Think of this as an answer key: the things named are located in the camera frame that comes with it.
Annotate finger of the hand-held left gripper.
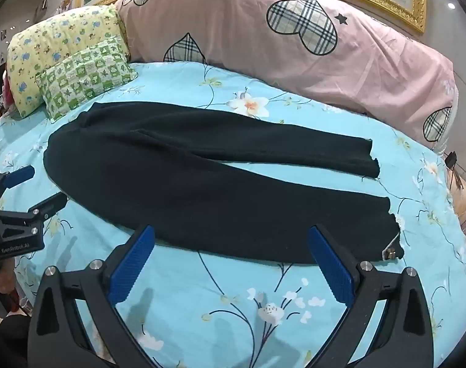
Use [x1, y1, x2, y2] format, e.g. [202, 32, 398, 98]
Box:
[0, 165, 35, 209]
[0, 193, 68, 235]

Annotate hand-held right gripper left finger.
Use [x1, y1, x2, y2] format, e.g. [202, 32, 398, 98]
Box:
[28, 224, 157, 368]

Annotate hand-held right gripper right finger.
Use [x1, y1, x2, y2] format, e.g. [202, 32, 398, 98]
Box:
[306, 225, 435, 368]

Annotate black pants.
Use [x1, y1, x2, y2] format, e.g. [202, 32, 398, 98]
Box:
[43, 102, 405, 265]

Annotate person's left forearm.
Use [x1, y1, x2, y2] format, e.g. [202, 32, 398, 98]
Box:
[0, 307, 32, 368]

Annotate person's left hand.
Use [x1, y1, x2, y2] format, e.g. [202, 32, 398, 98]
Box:
[0, 256, 23, 308]

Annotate pink red cloth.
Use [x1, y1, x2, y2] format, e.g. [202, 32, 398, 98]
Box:
[1, 70, 13, 105]

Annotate blue floral bed sheet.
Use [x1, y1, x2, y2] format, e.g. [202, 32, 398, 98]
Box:
[0, 59, 466, 368]

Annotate green checked pillow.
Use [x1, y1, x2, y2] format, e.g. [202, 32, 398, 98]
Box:
[35, 34, 138, 123]

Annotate yellow patterned pillow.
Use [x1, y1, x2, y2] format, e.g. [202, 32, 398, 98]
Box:
[6, 5, 130, 119]

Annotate black stand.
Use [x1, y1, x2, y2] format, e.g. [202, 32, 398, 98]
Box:
[445, 151, 465, 192]

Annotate pink duvet with plaid hearts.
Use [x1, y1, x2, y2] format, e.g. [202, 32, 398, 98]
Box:
[114, 0, 460, 150]

